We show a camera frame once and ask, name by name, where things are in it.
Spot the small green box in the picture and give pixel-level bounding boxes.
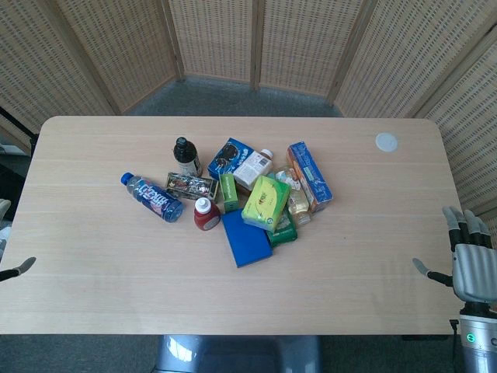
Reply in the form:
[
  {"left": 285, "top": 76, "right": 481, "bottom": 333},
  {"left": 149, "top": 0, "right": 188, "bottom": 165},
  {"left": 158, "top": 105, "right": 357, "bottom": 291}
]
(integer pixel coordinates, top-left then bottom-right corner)
[{"left": 218, "top": 173, "right": 241, "bottom": 214}]

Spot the flat blue box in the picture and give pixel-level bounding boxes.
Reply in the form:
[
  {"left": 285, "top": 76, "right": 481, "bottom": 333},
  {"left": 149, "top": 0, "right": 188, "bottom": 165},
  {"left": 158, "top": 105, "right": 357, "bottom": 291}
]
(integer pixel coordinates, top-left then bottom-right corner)
[{"left": 221, "top": 210, "right": 274, "bottom": 270}]

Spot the yellow-green tissue pack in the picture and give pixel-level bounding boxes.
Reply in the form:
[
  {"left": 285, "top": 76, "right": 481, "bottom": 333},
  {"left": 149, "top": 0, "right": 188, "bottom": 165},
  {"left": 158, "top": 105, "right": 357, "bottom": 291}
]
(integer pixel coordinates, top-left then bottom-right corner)
[{"left": 241, "top": 175, "right": 292, "bottom": 234}]

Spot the wicker folding screen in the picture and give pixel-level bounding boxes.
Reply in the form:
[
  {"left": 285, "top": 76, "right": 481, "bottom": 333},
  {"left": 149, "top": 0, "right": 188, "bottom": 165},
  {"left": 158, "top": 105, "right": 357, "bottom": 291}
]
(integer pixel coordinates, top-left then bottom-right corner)
[{"left": 0, "top": 0, "right": 497, "bottom": 249}]

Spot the green snack bag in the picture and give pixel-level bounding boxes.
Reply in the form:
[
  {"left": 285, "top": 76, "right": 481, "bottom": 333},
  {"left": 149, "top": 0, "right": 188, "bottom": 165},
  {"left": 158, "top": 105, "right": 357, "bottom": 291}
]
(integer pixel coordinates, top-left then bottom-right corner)
[{"left": 266, "top": 205, "right": 298, "bottom": 248}]

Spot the black stand pole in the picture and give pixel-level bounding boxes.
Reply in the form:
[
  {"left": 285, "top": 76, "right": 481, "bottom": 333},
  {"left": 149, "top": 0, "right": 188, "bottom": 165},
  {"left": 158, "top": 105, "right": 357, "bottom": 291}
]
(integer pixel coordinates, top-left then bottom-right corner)
[{"left": 0, "top": 106, "right": 39, "bottom": 149}]

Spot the red ketchup bottle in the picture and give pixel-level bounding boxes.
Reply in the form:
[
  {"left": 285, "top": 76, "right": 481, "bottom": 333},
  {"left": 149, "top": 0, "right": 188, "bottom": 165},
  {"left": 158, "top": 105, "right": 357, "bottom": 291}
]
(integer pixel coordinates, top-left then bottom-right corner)
[{"left": 193, "top": 197, "right": 222, "bottom": 232}]

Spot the dark tea bottle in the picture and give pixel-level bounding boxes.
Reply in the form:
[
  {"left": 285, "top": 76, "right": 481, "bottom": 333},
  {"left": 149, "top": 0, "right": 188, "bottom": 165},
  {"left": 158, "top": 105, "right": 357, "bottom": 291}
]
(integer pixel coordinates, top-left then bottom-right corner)
[{"left": 172, "top": 136, "right": 203, "bottom": 178}]

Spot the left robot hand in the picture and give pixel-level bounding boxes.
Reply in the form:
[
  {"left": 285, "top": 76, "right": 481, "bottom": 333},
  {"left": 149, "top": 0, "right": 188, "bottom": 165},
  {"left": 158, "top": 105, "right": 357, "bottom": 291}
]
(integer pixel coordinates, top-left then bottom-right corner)
[{"left": 0, "top": 197, "right": 37, "bottom": 284}]

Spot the blue and orange carton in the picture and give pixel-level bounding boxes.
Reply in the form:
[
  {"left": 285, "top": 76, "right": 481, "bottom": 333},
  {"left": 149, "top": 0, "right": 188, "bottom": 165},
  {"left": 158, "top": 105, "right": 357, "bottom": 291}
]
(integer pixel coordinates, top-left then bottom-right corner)
[{"left": 286, "top": 141, "right": 334, "bottom": 214}]

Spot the blue cookie box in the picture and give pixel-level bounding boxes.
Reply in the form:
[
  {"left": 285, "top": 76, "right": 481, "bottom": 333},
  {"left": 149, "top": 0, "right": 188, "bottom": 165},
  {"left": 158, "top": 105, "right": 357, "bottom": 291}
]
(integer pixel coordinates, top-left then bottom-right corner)
[{"left": 207, "top": 137, "right": 254, "bottom": 181}]

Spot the shiny dark snack packet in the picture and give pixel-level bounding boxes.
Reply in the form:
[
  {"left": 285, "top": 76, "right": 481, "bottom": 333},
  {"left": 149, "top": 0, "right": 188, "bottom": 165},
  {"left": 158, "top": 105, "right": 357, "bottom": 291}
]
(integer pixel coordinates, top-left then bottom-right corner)
[{"left": 165, "top": 172, "right": 220, "bottom": 202}]

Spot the blue water bottle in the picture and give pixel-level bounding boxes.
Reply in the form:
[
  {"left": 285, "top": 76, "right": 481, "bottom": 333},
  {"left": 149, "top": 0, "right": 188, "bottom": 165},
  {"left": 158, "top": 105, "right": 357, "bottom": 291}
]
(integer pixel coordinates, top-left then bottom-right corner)
[{"left": 120, "top": 172, "right": 185, "bottom": 224}]

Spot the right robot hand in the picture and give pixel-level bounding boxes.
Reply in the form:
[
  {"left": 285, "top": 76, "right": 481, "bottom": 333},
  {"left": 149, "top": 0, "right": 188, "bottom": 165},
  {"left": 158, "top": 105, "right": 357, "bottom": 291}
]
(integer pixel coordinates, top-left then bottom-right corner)
[{"left": 412, "top": 205, "right": 497, "bottom": 305}]

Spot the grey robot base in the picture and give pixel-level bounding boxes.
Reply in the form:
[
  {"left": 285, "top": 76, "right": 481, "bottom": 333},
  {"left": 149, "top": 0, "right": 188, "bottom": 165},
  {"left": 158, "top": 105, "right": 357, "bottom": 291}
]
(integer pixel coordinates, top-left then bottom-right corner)
[{"left": 154, "top": 334, "right": 324, "bottom": 373}]

